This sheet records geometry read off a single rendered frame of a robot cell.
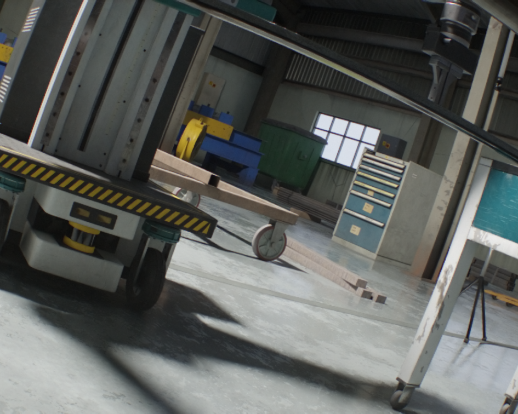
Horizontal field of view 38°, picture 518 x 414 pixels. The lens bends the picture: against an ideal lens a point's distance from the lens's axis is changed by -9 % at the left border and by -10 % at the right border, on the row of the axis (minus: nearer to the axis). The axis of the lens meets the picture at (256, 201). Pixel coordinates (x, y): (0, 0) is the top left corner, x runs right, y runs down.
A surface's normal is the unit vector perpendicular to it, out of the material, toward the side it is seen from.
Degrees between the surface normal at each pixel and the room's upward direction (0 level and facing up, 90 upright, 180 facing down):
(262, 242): 90
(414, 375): 90
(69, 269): 90
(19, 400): 0
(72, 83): 90
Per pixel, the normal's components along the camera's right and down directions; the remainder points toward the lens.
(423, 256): -0.76, -0.25
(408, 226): 0.53, 0.25
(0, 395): 0.35, -0.94
